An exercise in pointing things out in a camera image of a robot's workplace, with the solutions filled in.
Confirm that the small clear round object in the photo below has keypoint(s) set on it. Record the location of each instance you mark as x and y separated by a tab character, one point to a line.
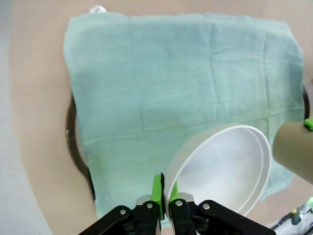
97	9

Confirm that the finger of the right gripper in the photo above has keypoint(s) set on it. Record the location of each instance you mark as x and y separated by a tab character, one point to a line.
309	123

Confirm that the white bowl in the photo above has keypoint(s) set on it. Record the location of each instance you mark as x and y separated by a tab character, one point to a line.
220	171

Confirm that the tall brown cup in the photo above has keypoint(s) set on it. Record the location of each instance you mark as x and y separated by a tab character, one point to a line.
293	147

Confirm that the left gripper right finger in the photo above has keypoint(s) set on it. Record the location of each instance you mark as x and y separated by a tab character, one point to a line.
195	220

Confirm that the green cloth mat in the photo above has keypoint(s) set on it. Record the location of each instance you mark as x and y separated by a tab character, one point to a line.
159	85

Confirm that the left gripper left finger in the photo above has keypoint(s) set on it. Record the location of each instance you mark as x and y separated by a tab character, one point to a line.
146	220

